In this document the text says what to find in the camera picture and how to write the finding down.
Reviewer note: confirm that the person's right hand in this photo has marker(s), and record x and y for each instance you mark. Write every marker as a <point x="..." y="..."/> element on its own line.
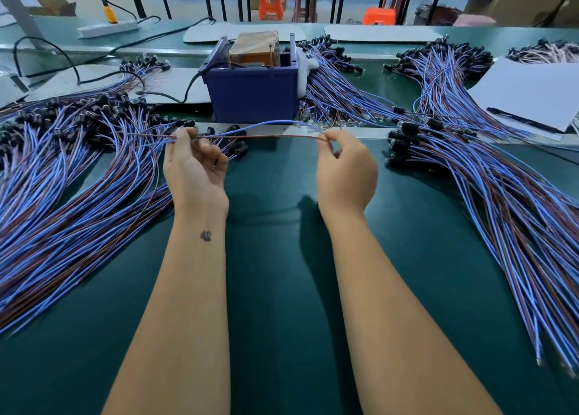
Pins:
<point x="346" y="180"/>

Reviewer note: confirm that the person's left hand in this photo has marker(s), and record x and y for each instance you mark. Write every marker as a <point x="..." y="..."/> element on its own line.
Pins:
<point x="197" y="180"/>

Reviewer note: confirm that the blue plastic tester box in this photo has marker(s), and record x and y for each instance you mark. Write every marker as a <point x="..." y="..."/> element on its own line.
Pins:
<point x="249" y="92"/>

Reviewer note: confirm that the person's right forearm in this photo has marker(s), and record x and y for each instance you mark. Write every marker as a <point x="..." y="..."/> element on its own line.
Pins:
<point x="407" y="324"/>

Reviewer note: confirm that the person's left forearm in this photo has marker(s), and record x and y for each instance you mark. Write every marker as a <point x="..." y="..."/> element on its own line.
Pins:
<point x="172" y="324"/>

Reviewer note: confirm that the white power strip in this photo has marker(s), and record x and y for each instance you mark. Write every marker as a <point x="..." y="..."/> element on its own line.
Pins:
<point x="108" y="29"/>

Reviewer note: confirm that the white flat mat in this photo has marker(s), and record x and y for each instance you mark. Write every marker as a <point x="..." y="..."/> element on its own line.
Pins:
<point x="384" y="33"/>
<point x="213" y="32"/>
<point x="172" y="83"/>

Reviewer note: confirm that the brown cardboard block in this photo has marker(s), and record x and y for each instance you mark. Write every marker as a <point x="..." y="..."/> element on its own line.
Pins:
<point x="254" y="48"/>

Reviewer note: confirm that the orange plastic stool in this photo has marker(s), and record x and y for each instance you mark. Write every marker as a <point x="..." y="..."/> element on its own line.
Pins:
<point x="271" y="1"/>
<point x="380" y="16"/>

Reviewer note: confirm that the black pen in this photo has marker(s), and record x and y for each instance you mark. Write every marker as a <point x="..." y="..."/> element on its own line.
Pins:
<point x="523" y="120"/>

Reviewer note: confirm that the orange plug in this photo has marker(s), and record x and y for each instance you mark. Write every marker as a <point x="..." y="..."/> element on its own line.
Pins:
<point x="109" y="14"/>

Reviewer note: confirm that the white paper sheet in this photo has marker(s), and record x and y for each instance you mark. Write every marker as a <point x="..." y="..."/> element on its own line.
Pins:
<point x="532" y="94"/>

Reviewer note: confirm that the pink plastic stool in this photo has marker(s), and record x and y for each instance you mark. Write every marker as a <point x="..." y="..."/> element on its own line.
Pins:
<point x="475" y="20"/>

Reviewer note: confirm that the white plastic device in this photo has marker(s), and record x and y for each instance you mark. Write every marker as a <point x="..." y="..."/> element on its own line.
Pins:
<point x="11" y="86"/>

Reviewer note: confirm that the open cardboard box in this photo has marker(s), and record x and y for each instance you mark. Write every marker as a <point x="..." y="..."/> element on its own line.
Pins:
<point x="54" y="6"/>

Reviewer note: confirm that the grey metal pole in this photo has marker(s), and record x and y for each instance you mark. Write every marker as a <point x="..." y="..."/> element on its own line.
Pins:
<point x="18" y="3"/>

